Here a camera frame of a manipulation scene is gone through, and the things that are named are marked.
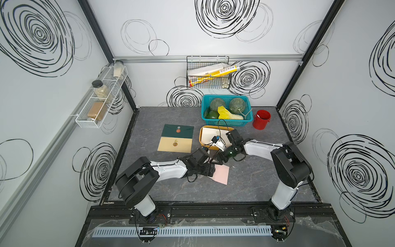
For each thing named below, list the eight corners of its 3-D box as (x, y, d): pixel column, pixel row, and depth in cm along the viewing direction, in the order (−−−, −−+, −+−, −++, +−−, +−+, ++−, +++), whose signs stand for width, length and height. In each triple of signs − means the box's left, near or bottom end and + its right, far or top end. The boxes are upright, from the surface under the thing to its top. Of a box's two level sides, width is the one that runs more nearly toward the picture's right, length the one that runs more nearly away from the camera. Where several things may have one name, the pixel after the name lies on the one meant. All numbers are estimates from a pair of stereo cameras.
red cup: (253, 129, 110) (257, 119, 101) (250, 120, 115) (254, 109, 106) (266, 129, 110) (272, 119, 101) (263, 120, 115) (268, 109, 106)
